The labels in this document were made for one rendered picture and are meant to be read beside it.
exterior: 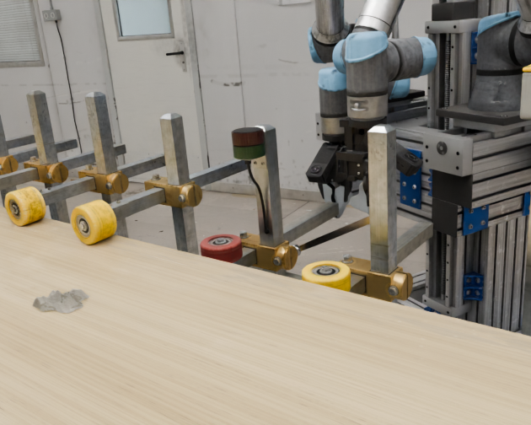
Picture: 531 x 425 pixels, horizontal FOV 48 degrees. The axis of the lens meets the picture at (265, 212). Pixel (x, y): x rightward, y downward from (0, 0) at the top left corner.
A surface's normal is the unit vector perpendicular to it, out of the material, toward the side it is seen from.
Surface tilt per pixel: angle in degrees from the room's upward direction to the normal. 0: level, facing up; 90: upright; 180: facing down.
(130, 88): 90
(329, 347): 0
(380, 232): 90
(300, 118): 90
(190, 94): 90
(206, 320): 0
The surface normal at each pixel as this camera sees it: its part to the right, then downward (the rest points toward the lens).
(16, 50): -0.51, 0.31
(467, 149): 0.49, 0.25
